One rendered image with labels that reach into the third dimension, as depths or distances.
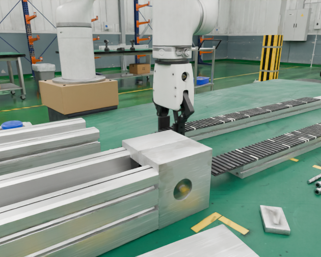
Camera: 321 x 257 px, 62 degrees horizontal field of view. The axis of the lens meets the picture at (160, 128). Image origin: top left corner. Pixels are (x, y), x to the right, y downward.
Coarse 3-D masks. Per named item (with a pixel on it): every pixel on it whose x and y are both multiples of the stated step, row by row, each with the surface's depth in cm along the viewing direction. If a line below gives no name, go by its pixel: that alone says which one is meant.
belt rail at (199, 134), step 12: (288, 108) 86; (300, 108) 90; (312, 108) 95; (240, 120) 74; (252, 120) 78; (264, 120) 80; (192, 132) 65; (204, 132) 68; (216, 132) 70; (228, 132) 72
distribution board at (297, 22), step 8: (320, 8) 962; (288, 16) 1029; (296, 16) 1009; (304, 16) 988; (288, 24) 1035; (296, 24) 1013; (304, 24) 994; (320, 24) 967; (288, 32) 1040; (296, 32) 1020; (304, 32) 999; (288, 40) 1048; (296, 40) 1026; (304, 40) 1010; (312, 56) 1014
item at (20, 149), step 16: (16, 128) 48; (32, 128) 48; (48, 128) 50; (64, 128) 51; (80, 128) 53; (96, 128) 48; (0, 144) 41; (16, 144) 41; (32, 144) 42; (48, 144) 43; (64, 144) 45; (80, 144) 48; (96, 144) 48; (0, 160) 41; (16, 160) 41; (32, 160) 43; (48, 160) 44; (64, 160) 46
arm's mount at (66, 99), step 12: (48, 84) 94; (60, 84) 92; (72, 84) 91; (84, 84) 91; (96, 84) 94; (108, 84) 97; (48, 96) 97; (60, 96) 88; (72, 96) 90; (84, 96) 92; (96, 96) 95; (108, 96) 99; (60, 108) 90; (72, 108) 90; (84, 108) 93; (96, 108) 96
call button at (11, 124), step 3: (15, 120) 57; (3, 123) 55; (6, 123) 55; (9, 123) 55; (12, 123) 55; (15, 123) 55; (18, 123) 55; (21, 123) 56; (3, 126) 54; (6, 126) 54; (9, 126) 54; (12, 126) 54; (15, 126) 55; (18, 126) 55; (21, 126) 56; (3, 129) 54; (6, 129) 54
